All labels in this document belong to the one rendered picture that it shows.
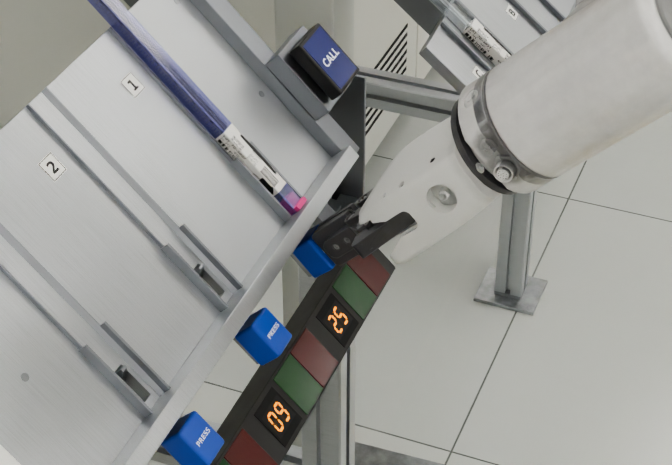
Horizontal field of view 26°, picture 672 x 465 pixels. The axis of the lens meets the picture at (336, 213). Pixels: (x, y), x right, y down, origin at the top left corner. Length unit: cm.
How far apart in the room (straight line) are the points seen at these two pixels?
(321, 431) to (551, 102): 57
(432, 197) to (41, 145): 26
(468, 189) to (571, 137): 8
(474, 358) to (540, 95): 116
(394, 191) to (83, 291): 22
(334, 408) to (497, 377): 69
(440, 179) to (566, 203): 139
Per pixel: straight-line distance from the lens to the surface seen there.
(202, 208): 103
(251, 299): 99
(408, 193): 97
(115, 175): 100
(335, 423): 136
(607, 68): 89
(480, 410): 197
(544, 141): 93
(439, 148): 97
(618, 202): 236
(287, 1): 136
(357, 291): 111
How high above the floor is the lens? 137
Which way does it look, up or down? 36 degrees down
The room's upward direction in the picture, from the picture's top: straight up
